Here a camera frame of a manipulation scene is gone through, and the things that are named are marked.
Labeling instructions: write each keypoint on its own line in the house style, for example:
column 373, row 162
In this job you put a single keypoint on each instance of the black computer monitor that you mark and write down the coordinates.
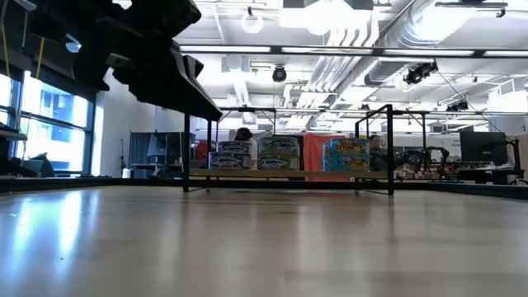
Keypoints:
column 482, row 148

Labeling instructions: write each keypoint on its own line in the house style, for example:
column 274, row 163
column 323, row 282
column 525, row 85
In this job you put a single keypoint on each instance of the black table frame rail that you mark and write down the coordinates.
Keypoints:
column 82, row 184

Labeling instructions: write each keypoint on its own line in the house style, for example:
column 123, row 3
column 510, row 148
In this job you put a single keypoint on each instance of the round white ceiling lamp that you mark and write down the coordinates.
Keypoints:
column 252, row 24

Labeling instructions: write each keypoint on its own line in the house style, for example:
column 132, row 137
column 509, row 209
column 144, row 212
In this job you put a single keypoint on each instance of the white cup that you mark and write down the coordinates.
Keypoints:
column 126, row 173

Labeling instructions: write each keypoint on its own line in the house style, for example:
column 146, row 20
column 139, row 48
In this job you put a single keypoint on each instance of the large glass window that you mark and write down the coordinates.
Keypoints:
column 53, row 144

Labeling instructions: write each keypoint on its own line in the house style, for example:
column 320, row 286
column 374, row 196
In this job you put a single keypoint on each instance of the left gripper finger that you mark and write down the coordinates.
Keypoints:
column 173, row 90
column 194, row 65

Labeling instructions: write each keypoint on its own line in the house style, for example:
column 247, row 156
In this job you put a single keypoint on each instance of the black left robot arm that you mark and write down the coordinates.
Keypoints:
column 33, row 24

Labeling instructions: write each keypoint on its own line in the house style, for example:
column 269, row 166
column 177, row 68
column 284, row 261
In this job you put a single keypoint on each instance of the black background robot arm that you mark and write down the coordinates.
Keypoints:
column 443, row 154

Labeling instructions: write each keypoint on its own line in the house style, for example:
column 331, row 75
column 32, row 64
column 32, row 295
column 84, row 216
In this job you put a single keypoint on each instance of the black background metal frame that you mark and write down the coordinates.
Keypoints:
column 247, row 109

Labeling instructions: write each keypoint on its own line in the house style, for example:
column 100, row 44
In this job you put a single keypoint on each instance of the dark grey partition curtain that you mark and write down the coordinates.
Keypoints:
column 142, row 148

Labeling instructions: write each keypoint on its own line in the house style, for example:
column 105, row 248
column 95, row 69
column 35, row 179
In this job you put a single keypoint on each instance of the black ceiling spotlight cluster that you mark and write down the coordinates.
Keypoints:
column 418, row 73

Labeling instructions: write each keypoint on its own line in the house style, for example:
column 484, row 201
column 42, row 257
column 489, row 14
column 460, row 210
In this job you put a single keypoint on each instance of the black overhead frame beam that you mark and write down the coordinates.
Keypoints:
column 276, row 49

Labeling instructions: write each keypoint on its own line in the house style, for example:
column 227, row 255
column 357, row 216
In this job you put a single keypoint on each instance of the wooden shelf black metal frame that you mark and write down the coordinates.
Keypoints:
column 288, row 174

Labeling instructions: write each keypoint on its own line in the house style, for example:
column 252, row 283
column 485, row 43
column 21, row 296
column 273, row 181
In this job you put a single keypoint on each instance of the orange-red hanging cloth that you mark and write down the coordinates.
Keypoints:
column 313, row 150

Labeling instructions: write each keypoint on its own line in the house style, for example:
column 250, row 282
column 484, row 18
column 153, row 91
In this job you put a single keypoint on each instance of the black desk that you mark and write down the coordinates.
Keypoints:
column 491, row 175

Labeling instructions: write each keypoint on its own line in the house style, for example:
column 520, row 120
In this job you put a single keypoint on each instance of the black ceiling track light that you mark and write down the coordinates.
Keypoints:
column 501, row 12

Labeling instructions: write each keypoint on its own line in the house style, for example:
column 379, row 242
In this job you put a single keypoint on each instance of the person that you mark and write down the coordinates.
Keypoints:
column 243, row 134
column 378, row 156

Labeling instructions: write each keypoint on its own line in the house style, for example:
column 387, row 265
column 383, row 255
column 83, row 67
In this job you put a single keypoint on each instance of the silver ventilation duct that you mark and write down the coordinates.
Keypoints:
column 416, row 24

